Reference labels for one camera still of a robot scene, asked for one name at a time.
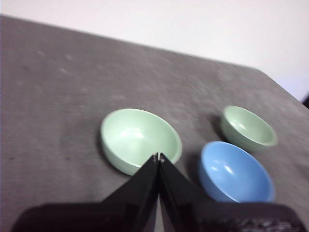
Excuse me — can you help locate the green ribbed plastic bowl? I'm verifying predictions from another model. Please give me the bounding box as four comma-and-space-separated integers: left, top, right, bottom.
220, 105, 278, 153
100, 108, 183, 176

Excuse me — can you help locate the blue ribbed plastic bowl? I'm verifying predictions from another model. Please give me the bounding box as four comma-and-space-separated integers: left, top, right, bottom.
197, 141, 276, 203

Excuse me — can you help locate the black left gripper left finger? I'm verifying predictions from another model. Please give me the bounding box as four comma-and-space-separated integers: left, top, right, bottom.
11, 153, 160, 232

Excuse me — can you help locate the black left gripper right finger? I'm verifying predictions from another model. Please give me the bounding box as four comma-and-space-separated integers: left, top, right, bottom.
158, 152, 307, 232

